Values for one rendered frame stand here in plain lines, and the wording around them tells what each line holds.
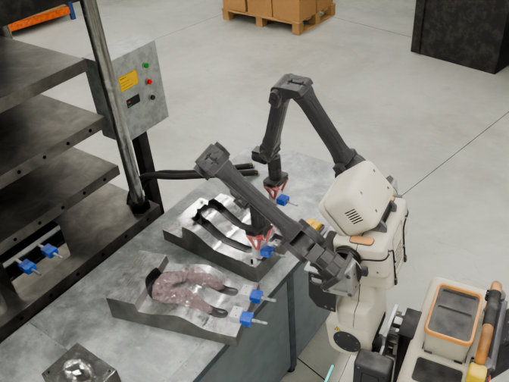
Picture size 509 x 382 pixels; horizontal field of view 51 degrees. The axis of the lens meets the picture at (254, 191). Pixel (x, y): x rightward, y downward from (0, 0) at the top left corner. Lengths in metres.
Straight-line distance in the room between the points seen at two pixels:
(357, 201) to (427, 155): 2.78
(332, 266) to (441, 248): 1.99
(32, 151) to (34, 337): 0.70
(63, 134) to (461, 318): 1.64
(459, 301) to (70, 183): 1.63
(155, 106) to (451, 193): 2.22
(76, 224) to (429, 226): 2.20
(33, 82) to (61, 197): 0.50
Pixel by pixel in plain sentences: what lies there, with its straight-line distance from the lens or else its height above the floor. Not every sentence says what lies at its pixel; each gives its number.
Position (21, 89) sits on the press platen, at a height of 1.54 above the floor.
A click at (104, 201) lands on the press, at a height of 0.79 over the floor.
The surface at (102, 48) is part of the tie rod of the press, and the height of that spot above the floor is 1.59.
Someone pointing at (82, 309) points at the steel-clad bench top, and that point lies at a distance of 2.20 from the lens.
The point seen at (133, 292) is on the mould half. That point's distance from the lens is 2.04.
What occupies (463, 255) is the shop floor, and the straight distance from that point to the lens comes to 3.52.
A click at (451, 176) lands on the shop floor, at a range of 4.15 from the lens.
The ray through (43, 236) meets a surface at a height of 0.95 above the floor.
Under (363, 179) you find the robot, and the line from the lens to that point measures 1.65.
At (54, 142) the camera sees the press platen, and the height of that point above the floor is 1.29.
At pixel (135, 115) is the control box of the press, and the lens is 2.57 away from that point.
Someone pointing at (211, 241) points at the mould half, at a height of 0.90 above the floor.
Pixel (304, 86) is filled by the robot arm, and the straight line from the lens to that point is 1.78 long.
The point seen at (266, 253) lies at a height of 0.93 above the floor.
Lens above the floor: 2.34
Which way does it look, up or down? 37 degrees down
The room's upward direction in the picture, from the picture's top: 5 degrees counter-clockwise
